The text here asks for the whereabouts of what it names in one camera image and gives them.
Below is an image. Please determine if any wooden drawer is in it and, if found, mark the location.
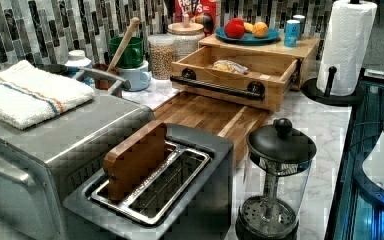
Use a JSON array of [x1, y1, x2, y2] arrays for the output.
[[170, 46, 299, 111]]

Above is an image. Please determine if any wooden drawer cabinet box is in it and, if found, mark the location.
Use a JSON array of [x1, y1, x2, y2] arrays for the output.
[[199, 34, 319, 90]]

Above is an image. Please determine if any wooden cutting board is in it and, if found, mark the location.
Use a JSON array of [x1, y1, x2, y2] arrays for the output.
[[154, 92, 271, 167]]

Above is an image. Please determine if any clear plastic snack bag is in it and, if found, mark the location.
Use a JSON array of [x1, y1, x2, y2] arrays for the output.
[[213, 60, 248, 75]]

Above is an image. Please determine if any light blue mug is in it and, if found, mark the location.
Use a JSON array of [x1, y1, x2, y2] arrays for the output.
[[119, 60, 151, 92]]

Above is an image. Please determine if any grey two-slot toaster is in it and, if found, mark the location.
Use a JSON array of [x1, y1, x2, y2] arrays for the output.
[[63, 123, 233, 240]]

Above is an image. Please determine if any glass jar of grains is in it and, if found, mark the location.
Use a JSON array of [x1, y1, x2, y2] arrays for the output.
[[148, 34, 174, 80]]

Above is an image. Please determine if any brown toy toast slice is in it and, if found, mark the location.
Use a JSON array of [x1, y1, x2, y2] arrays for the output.
[[103, 120, 167, 201]]

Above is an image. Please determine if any white canister wooden lid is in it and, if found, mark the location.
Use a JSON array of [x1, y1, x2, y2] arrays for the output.
[[168, 14, 205, 61]]

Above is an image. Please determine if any green mug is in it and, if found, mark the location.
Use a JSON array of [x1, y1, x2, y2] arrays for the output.
[[109, 37, 144, 69]]

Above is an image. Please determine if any black glass french press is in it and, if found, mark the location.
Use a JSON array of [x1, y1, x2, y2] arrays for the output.
[[235, 118, 317, 240]]

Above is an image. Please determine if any brown cup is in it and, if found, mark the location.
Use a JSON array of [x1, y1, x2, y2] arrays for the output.
[[92, 63, 119, 90]]

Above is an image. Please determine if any teal plate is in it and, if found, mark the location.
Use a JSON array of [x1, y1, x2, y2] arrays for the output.
[[215, 27, 279, 46]]

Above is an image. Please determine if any dark wooden pepper mill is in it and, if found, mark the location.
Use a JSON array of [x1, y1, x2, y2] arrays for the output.
[[194, 13, 214, 35]]

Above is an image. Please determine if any red apple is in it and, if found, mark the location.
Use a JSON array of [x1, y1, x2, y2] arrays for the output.
[[224, 18, 246, 39]]

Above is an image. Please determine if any yellow lemon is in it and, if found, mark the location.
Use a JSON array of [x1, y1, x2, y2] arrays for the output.
[[244, 22, 253, 33]]

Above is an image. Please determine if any red cereal box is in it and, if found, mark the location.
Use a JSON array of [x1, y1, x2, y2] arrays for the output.
[[174, 0, 221, 34]]

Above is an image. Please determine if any wooden rolling pin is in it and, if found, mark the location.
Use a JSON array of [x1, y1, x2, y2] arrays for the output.
[[107, 17, 140, 72]]

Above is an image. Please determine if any orange fruit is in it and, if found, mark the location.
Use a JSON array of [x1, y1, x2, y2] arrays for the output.
[[252, 22, 268, 38]]

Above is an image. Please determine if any black paper towel holder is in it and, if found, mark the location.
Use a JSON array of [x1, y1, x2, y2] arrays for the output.
[[301, 66, 365, 107]]

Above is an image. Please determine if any white lidded bottle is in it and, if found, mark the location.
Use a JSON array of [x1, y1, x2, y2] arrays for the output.
[[65, 50, 92, 77]]

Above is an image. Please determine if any light blue can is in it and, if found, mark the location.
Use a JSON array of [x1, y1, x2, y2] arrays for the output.
[[284, 19, 300, 47]]

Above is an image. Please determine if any white striped dish towel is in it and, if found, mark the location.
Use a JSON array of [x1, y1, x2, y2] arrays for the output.
[[0, 60, 95, 130]]

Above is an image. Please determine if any stainless steel toaster oven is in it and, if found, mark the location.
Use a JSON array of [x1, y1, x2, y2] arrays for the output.
[[0, 88, 154, 240]]

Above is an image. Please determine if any white paper towel roll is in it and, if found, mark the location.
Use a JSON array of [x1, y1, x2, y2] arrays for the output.
[[316, 0, 377, 96]]

